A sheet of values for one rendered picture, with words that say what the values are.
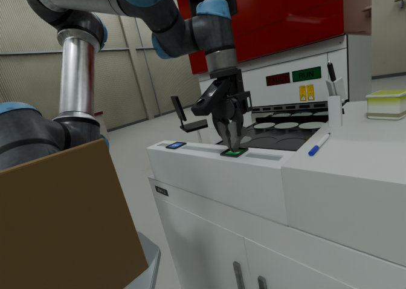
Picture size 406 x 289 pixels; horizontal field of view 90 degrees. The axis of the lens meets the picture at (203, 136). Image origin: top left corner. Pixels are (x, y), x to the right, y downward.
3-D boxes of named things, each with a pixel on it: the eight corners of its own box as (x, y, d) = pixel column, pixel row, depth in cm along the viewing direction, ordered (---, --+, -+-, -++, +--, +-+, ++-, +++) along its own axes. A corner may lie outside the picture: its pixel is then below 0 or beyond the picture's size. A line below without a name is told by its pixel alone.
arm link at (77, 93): (25, 175, 47) (43, -3, 62) (81, 177, 61) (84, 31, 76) (64, 165, 44) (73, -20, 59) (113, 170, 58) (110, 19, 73)
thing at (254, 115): (254, 128, 117) (252, 112, 115) (346, 129, 86) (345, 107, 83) (252, 129, 116) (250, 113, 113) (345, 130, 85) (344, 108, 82)
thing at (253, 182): (172, 169, 90) (164, 139, 87) (302, 203, 51) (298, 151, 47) (154, 179, 84) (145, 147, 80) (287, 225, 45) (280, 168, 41)
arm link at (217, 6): (197, 12, 52) (230, 2, 49) (205, 58, 54) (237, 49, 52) (187, 3, 44) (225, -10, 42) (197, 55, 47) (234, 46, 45)
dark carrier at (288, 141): (258, 123, 108) (258, 121, 108) (333, 121, 84) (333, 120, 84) (218, 145, 86) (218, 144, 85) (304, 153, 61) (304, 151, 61)
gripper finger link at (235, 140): (253, 146, 56) (248, 113, 53) (241, 155, 52) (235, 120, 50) (243, 146, 58) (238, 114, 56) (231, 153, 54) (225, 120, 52)
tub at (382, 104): (379, 112, 60) (379, 89, 59) (413, 113, 54) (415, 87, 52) (365, 119, 58) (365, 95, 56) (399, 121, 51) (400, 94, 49)
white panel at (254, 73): (211, 130, 145) (199, 74, 135) (350, 133, 87) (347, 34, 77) (208, 132, 143) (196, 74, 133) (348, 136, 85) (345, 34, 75)
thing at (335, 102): (331, 121, 62) (330, 77, 58) (347, 121, 59) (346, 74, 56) (326, 127, 58) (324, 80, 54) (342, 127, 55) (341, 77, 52)
